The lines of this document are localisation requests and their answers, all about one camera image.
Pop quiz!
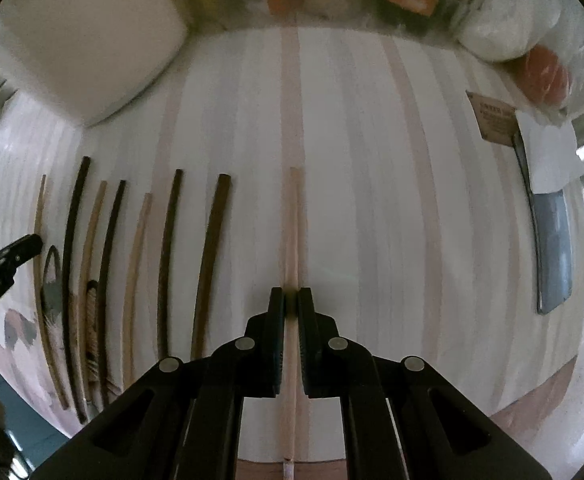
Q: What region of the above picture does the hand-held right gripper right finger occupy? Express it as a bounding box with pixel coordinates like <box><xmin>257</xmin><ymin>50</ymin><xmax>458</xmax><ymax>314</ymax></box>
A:
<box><xmin>297</xmin><ymin>287</ymin><xmax>553</xmax><ymax>480</ymax></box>

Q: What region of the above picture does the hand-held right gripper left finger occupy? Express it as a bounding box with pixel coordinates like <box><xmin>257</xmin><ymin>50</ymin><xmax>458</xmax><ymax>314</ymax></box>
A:
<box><xmin>32</xmin><ymin>287</ymin><xmax>286</xmax><ymax>480</ymax></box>

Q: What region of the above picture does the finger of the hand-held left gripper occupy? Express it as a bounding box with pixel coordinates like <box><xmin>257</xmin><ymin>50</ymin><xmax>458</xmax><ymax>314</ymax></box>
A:
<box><xmin>0</xmin><ymin>234</ymin><xmax>44</xmax><ymax>277</ymax></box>

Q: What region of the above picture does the thin brown chopstick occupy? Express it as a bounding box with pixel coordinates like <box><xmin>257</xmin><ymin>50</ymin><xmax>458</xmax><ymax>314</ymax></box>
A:
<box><xmin>33</xmin><ymin>175</ymin><xmax>70</xmax><ymax>409</ymax></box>

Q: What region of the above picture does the black chopstick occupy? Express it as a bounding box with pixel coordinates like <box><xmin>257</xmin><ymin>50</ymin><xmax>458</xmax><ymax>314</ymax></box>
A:
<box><xmin>96</xmin><ymin>180</ymin><xmax>127</xmax><ymax>406</ymax></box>
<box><xmin>62</xmin><ymin>156</ymin><xmax>92</xmax><ymax>424</ymax></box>

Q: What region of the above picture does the light wooden chopstick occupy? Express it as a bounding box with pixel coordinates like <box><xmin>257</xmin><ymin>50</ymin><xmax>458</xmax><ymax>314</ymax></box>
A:
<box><xmin>78</xmin><ymin>180</ymin><xmax>108</xmax><ymax>403</ymax></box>
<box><xmin>281</xmin><ymin>166</ymin><xmax>304</xmax><ymax>468</ymax></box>

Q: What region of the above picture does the dark brown chopstick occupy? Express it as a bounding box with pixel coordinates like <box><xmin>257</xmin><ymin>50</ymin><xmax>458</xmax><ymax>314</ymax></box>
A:
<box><xmin>190</xmin><ymin>173</ymin><xmax>233</xmax><ymax>361</ymax></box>
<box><xmin>157</xmin><ymin>169</ymin><xmax>183</xmax><ymax>360</ymax></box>

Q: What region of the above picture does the striped printed tablecloth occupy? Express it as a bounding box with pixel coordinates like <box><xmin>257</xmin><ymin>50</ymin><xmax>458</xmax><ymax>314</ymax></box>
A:
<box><xmin>0</xmin><ymin>25</ymin><xmax>584</xmax><ymax>466</ymax></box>

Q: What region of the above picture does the white plastic container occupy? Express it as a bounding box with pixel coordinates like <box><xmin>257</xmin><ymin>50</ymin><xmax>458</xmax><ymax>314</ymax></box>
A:
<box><xmin>0</xmin><ymin>0</ymin><xmax>193</xmax><ymax>128</ymax></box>

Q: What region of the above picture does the grey blue flat case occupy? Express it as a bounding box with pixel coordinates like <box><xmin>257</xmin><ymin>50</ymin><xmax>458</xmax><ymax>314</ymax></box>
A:
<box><xmin>512</xmin><ymin>132</ymin><xmax>573</xmax><ymax>316</ymax></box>

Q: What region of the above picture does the brown paper card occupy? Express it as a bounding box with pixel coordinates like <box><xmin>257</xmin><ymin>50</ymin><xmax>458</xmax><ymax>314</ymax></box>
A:
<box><xmin>466</xmin><ymin>91</ymin><xmax>518</xmax><ymax>147</ymax></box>

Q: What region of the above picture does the white paper sheet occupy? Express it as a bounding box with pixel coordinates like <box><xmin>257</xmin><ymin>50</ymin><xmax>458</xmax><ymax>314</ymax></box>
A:
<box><xmin>514</xmin><ymin>110</ymin><xmax>584</xmax><ymax>195</ymax></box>

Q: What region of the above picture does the white plastic bag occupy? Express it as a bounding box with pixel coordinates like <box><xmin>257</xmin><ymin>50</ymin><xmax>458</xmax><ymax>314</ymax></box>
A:
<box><xmin>457</xmin><ymin>0</ymin><xmax>584</xmax><ymax>63</ymax></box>

